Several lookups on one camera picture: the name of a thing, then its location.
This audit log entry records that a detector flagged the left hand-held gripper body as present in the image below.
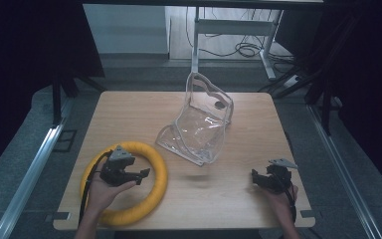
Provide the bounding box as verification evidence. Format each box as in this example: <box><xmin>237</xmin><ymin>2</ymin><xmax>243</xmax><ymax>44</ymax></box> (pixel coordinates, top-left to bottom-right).
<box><xmin>99</xmin><ymin>144</ymin><xmax>137</xmax><ymax>187</ymax></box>

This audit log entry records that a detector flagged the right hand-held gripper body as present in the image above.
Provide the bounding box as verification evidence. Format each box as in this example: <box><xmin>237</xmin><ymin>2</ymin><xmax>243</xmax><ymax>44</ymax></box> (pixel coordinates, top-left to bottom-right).
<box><xmin>262</xmin><ymin>158</ymin><xmax>298</xmax><ymax>195</ymax></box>

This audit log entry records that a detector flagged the yellow padded ring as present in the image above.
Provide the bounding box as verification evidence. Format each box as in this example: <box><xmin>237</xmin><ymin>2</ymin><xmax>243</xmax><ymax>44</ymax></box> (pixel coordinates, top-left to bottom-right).
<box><xmin>80</xmin><ymin>140</ymin><xmax>169</xmax><ymax>227</ymax></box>

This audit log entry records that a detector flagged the clear plastic zipper bag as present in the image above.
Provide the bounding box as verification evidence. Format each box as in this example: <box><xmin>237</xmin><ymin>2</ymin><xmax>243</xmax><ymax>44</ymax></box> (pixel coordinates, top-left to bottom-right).
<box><xmin>155</xmin><ymin>71</ymin><xmax>236</xmax><ymax>167</ymax></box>

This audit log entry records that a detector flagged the person's right hand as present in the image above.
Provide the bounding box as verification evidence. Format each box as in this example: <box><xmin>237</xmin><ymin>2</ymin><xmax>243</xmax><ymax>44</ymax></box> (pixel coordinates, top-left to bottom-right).
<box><xmin>261</xmin><ymin>184</ymin><xmax>299</xmax><ymax>217</ymax></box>

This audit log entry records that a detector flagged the person's left hand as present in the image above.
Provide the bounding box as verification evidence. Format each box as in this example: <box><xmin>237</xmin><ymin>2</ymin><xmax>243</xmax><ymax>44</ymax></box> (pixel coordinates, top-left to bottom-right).
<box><xmin>87</xmin><ymin>161</ymin><xmax>137</xmax><ymax>217</ymax></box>

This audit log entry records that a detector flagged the black metal stand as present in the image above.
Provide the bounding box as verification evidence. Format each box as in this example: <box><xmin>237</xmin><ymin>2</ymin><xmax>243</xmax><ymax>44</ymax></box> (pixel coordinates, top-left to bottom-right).
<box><xmin>50</xmin><ymin>68</ymin><xmax>107</xmax><ymax>126</ymax></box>

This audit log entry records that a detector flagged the white power strip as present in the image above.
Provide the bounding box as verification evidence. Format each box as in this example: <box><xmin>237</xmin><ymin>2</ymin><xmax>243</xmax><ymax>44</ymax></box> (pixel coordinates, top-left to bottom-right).
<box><xmin>283</xmin><ymin>75</ymin><xmax>303</xmax><ymax>89</ymax></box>

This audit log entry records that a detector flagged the black curtain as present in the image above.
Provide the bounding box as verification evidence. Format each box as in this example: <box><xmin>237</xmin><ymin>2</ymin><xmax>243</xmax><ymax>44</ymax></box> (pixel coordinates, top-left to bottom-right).
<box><xmin>274</xmin><ymin>0</ymin><xmax>382</xmax><ymax>201</ymax></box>
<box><xmin>0</xmin><ymin>0</ymin><xmax>106</xmax><ymax>184</ymax></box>

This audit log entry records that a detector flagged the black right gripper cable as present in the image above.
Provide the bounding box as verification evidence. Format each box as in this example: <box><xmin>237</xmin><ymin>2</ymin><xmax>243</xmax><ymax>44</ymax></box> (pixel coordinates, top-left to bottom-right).
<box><xmin>280</xmin><ymin>178</ymin><xmax>297</xmax><ymax>224</ymax></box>

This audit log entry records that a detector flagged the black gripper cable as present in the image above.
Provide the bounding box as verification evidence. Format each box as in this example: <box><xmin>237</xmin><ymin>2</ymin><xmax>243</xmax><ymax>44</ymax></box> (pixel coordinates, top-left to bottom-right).
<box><xmin>78</xmin><ymin>149</ymin><xmax>114</xmax><ymax>225</ymax></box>
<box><xmin>280</xmin><ymin>178</ymin><xmax>297</xmax><ymax>224</ymax></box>

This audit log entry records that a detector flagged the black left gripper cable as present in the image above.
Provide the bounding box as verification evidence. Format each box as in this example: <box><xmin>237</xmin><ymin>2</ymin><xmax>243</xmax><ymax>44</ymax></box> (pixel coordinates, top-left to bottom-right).
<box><xmin>78</xmin><ymin>149</ymin><xmax>114</xmax><ymax>225</ymax></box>

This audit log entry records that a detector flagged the aluminium floor rail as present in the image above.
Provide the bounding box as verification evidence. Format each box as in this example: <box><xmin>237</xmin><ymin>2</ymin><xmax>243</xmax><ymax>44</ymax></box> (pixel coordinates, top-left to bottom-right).
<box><xmin>306</xmin><ymin>103</ymin><xmax>382</xmax><ymax>239</ymax></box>
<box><xmin>0</xmin><ymin>122</ymin><xmax>66</xmax><ymax>239</ymax></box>

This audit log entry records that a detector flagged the black coiled floor cable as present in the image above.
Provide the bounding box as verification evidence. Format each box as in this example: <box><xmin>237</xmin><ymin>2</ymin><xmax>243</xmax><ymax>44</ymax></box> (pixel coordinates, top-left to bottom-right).
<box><xmin>234</xmin><ymin>41</ymin><xmax>265</xmax><ymax>60</ymax></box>

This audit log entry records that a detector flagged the black hanging cable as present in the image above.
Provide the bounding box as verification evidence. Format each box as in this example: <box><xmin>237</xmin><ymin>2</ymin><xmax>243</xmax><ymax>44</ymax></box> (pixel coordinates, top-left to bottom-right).
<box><xmin>184</xmin><ymin>6</ymin><xmax>243</xmax><ymax>58</ymax></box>

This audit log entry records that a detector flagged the white metal desk frame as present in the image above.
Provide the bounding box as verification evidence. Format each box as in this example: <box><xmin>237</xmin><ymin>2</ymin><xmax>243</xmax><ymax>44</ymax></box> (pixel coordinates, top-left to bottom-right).
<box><xmin>191</xmin><ymin>5</ymin><xmax>285</xmax><ymax>82</ymax></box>

